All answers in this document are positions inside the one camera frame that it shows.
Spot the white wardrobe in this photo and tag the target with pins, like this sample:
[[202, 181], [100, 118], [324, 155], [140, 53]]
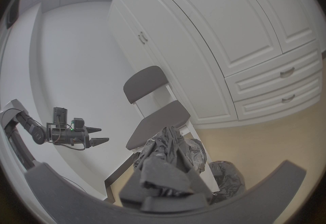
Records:
[[216, 26]]

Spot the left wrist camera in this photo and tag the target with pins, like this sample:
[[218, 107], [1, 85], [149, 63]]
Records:
[[59, 114]]

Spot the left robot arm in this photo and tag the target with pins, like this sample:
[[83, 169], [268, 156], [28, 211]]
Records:
[[28, 123]]

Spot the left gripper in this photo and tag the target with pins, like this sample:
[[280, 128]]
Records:
[[68, 136]]

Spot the black plastic bag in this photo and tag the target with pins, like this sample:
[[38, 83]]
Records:
[[165, 164]]

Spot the crumpled black plastic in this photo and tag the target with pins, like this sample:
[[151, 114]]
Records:
[[229, 179]]

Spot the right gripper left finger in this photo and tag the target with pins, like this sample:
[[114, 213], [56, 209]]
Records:
[[130, 191]]

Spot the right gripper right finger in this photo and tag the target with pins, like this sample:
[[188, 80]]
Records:
[[201, 184]]

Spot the white chair with grey seat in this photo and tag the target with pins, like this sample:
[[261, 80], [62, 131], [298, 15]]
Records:
[[163, 121]]

